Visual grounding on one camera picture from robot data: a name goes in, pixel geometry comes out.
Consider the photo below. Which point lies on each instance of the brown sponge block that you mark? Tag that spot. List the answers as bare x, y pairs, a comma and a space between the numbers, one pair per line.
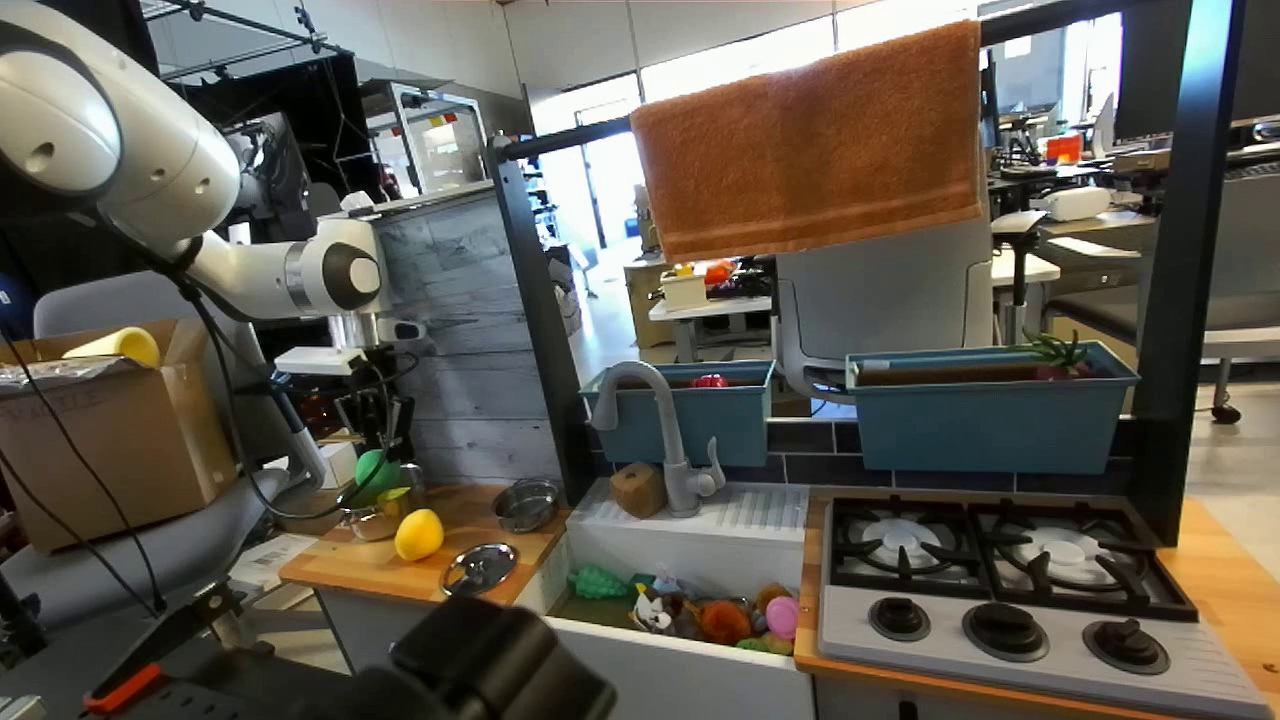
639, 489

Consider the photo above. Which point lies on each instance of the toy gas stove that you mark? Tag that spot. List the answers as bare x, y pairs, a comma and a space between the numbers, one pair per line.
1058, 599

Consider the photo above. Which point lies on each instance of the right blue planter box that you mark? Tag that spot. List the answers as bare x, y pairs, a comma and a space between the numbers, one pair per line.
991, 409

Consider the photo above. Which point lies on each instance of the green toy in sink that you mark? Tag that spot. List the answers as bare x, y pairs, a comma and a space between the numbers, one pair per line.
597, 586

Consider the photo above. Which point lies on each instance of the grey office chair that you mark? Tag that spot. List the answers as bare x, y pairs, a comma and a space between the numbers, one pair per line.
277, 462

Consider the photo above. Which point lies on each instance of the small silver bowl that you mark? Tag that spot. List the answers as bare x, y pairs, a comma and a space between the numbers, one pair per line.
526, 507

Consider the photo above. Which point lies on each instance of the black camera foreground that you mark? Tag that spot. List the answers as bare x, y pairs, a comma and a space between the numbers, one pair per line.
460, 661

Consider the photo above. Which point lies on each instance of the blue planter box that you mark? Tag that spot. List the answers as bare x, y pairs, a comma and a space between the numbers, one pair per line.
722, 404
991, 409

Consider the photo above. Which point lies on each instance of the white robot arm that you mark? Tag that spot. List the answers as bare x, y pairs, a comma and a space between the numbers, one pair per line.
95, 132

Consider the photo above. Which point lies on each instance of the silver pot lid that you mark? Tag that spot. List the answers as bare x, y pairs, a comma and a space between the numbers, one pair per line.
480, 571

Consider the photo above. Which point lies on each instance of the yellow cup on box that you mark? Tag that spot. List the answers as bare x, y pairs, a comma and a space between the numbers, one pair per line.
139, 344

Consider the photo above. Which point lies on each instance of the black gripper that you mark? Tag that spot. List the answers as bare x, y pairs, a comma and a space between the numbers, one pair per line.
356, 388

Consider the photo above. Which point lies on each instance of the cardboard box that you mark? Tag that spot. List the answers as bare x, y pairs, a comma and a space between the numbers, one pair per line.
101, 445

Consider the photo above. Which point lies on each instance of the grey wood backsplash panel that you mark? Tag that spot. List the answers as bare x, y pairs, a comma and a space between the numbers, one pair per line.
460, 340

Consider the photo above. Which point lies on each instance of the orange hanging towel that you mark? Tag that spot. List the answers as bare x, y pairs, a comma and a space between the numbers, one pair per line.
847, 150

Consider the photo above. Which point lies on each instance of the white toy sink basin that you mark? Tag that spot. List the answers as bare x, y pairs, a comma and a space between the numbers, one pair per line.
734, 545

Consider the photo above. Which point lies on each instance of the left blue planter box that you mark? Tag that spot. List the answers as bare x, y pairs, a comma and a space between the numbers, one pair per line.
722, 404

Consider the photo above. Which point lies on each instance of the black frame post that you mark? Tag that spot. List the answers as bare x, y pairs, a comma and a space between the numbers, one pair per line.
1182, 261

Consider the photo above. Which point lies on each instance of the pink toy in sink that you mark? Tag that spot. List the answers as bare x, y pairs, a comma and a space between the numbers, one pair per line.
780, 615

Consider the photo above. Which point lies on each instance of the orange toy in sink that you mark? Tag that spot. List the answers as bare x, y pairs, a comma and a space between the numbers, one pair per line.
724, 620

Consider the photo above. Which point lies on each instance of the grey toy faucet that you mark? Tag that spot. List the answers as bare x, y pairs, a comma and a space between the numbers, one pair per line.
685, 484

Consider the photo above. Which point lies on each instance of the green round toy object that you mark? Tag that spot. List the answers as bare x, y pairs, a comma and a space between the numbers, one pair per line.
372, 472

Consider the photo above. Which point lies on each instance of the yellow lemon toy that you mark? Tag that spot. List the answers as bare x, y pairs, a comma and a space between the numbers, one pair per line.
418, 532

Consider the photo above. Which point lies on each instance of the silver pot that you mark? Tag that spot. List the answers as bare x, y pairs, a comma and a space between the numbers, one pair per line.
372, 517

